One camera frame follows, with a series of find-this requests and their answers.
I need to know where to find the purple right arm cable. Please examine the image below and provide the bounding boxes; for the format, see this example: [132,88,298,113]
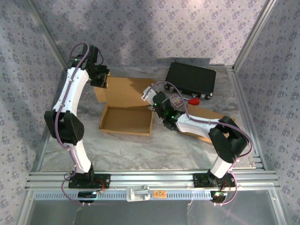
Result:
[149,81,255,207]

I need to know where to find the purple playing card deck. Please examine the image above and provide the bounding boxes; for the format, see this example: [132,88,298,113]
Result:
[167,93,184,107]

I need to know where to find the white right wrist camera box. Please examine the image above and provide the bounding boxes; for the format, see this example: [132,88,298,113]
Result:
[141,86,156,102]

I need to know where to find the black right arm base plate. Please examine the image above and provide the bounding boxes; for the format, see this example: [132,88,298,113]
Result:
[193,172,236,188]

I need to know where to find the white plastic clamp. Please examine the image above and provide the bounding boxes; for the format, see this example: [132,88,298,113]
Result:
[126,185,150,202]

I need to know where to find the aluminium grooved mounting rail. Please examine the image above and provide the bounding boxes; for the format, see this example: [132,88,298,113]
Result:
[25,170,281,189]

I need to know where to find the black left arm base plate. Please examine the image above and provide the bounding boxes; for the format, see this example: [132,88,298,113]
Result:
[67,172,112,189]

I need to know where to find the aluminium corner post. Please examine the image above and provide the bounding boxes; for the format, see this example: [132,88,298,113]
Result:
[232,0,279,70]
[23,0,71,70]

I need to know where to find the black ribbed metal-cornered case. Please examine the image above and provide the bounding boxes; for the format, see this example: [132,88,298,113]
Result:
[164,61,217,101]

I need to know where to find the grey slotted cable duct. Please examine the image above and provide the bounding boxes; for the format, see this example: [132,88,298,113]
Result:
[34,189,213,201]

